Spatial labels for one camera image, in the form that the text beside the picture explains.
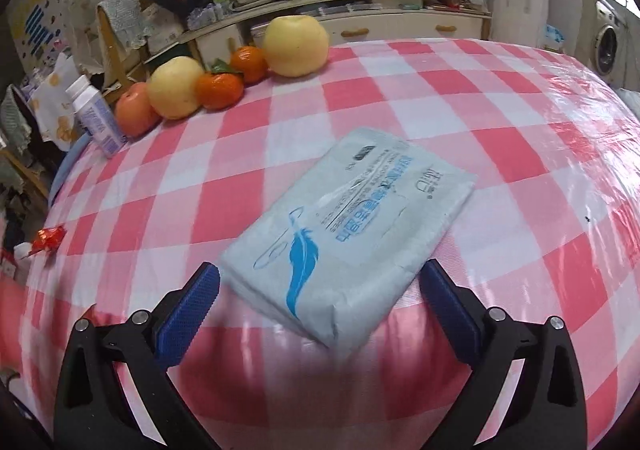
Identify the yellow pear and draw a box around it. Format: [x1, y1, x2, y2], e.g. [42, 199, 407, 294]
[148, 56, 205, 120]
[262, 15, 330, 77]

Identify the orange tangerine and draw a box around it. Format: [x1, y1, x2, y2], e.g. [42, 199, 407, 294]
[230, 46, 268, 84]
[194, 72, 245, 111]

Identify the white plastic bottle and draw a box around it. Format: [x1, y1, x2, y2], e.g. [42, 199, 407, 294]
[66, 75, 126, 158]

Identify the wooden chair with lace cover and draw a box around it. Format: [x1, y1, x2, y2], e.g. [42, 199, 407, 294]
[96, 0, 151, 91]

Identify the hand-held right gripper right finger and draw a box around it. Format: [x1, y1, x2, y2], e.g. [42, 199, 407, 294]
[419, 259, 588, 450]

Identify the orange print white cloth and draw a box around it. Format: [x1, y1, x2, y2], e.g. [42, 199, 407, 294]
[30, 52, 93, 151]

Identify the red apple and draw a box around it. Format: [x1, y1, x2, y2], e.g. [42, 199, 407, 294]
[115, 82, 162, 138]

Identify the pink checked tablecloth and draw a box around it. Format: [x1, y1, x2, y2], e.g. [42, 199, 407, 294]
[0, 37, 640, 450]

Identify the cream television cabinet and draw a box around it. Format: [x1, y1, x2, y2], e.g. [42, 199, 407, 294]
[145, 0, 493, 81]

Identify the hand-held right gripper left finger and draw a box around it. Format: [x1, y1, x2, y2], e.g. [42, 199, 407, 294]
[52, 261, 222, 450]

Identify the red candy wrapper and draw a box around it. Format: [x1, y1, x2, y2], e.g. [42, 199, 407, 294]
[31, 225, 68, 256]

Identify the grey wet wipes pack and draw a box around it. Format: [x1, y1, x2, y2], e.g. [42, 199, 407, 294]
[220, 126, 477, 350]

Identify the blue chair back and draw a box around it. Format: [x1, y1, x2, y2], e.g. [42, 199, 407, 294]
[50, 135, 96, 201]

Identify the white washing machine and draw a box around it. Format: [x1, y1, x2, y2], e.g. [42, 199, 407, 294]
[582, 0, 632, 88]

